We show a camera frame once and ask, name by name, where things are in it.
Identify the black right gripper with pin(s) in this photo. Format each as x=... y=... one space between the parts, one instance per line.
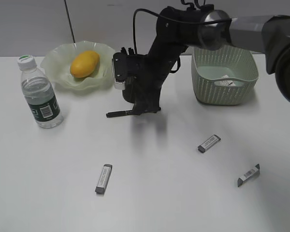
x=147 y=78

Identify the black marker pen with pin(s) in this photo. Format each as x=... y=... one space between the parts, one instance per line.
x=119 y=113

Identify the yellow mango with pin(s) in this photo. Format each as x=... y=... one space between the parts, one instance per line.
x=84 y=64

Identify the white waste paper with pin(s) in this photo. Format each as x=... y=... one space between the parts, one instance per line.
x=225 y=81

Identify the grey white eraser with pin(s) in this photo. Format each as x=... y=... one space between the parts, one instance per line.
x=103 y=179
x=211 y=141

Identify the clear water bottle green label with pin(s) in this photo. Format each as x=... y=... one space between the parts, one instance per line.
x=39 y=93

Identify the grey white eraser barcode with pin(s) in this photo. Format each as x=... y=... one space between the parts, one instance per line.
x=248 y=175

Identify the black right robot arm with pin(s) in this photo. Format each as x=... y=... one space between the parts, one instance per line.
x=207 y=28

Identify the black mesh pen holder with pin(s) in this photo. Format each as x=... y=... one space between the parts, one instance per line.
x=129 y=95

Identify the pale green plastic basket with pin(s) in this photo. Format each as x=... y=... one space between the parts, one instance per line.
x=208 y=66

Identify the pale green wavy glass plate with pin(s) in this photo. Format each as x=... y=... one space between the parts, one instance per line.
x=56 y=65

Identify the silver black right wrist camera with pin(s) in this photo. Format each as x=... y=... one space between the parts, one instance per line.
x=121 y=70

